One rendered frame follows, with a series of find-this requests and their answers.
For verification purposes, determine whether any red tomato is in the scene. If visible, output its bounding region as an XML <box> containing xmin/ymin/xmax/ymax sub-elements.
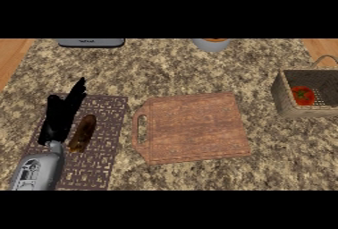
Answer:
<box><xmin>291</xmin><ymin>85</ymin><xmax>317</xmax><ymax>106</ymax></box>

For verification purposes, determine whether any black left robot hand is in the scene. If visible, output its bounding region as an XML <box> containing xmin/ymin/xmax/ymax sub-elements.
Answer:
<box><xmin>37</xmin><ymin>76</ymin><xmax>89</xmax><ymax>147</ymax></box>

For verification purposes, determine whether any brown elongated vegetable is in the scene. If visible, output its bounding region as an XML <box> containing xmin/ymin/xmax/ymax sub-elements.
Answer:
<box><xmin>66</xmin><ymin>114</ymin><xmax>97</xmax><ymax>154</ymax></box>

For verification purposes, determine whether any brown wooden cutting board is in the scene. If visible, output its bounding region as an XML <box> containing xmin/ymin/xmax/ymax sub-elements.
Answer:
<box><xmin>131</xmin><ymin>91</ymin><xmax>252</xmax><ymax>165</ymax></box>

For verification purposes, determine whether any wicker basket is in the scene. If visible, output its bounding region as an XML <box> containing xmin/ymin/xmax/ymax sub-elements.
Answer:
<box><xmin>269</xmin><ymin>55</ymin><xmax>338</xmax><ymax>119</ymax></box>

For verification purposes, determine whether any brown patterned placemat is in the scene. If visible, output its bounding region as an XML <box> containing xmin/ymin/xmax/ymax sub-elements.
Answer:
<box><xmin>16</xmin><ymin>94</ymin><xmax>130</xmax><ymax>191</ymax></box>

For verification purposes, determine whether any grey cup with orange content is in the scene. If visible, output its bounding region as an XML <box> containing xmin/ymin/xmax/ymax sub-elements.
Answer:
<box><xmin>192</xmin><ymin>38</ymin><xmax>232</xmax><ymax>53</ymax></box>

